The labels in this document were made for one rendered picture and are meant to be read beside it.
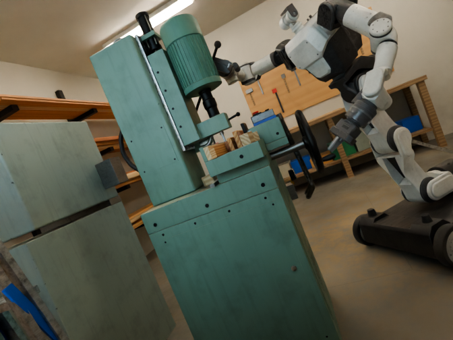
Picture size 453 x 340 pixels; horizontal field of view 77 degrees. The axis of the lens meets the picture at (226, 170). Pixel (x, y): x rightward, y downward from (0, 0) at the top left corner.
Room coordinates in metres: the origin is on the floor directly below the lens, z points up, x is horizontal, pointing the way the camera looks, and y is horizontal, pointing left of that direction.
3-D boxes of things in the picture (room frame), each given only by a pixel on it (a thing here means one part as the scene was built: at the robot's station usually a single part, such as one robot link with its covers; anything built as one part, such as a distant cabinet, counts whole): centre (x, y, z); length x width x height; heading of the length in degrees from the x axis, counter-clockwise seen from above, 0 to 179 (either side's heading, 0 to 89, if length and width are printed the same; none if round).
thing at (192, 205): (1.33, 0.07, 0.76); 0.57 x 0.45 x 0.09; 77
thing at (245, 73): (1.82, -0.32, 1.31); 0.19 x 0.11 x 0.10; 155
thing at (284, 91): (4.17, -1.64, 1.50); 2.00 x 0.04 x 0.90; 72
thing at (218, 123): (1.31, -0.03, 1.03); 0.14 x 0.07 x 0.09; 77
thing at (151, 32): (1.34, 0.09, 1.54); 0.08 x 0.08 x 0.17; 77
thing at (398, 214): (1.61, -1.00, 0.19); 0.64 x 0.52 x 0.33; 107
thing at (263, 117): (1.29, -0.24, 0.99); 0.13 x 0.11 x 0.06; 167
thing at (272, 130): (1.28, -0.24, 0.91); 0.15 x 0.14 x 0.09; 167
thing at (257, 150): (1.30, -0.15, 0.87); 0.61 x 0.30 x 0.06; 167
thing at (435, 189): (1.62, -1.03, 0.28); 0.21 x 0.20 x 0.13; 107
